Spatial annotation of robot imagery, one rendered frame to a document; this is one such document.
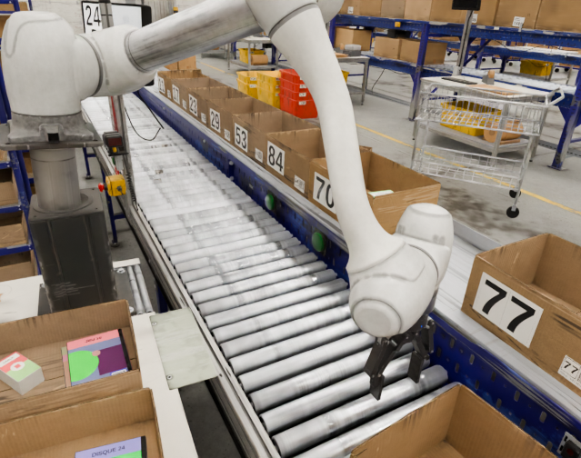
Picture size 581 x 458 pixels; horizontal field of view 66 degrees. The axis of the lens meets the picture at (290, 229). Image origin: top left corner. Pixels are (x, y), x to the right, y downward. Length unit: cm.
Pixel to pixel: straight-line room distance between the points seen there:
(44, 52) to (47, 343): 72
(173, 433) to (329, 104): 75
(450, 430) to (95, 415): 74
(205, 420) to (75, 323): 92
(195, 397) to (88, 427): 111
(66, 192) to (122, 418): 58
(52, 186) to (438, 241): 94
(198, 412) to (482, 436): 135
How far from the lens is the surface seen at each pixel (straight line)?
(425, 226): 79
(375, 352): 94
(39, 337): 136
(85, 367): 122
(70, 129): 123
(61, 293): 139
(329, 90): 80
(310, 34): 82
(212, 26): 110
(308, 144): 217
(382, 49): 806
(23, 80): 120
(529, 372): 114
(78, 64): 123
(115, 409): 107
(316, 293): 147
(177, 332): 131
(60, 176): 128
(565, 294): 143
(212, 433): 203
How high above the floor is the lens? 159
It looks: 27 degrees down
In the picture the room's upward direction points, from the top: 2 degrees clockwise
